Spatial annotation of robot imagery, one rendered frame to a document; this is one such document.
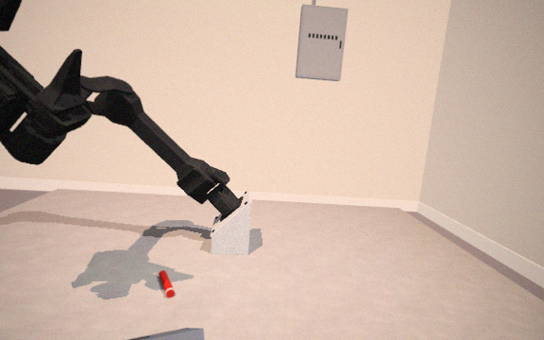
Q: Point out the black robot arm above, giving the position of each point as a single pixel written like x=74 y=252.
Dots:
x=32 y=143

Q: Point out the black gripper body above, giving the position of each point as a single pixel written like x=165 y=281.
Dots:
x=16 y=80

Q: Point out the red peg with white band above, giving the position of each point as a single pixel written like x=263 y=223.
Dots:
x=166 y=284

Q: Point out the grey flat panel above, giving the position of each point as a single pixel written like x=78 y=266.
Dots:
x=180 y=334

